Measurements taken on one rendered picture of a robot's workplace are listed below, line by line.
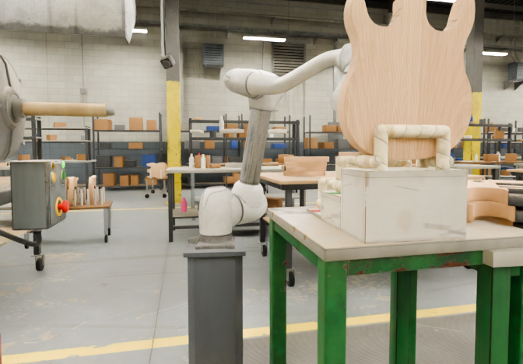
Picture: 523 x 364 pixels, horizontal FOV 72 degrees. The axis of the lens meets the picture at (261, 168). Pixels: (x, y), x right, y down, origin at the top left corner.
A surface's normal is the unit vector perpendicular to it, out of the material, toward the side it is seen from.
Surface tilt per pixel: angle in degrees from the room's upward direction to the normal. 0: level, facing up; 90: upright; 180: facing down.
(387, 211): 90
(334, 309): 90
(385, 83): 92
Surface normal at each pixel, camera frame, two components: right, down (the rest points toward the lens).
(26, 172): 0.22, 0.05
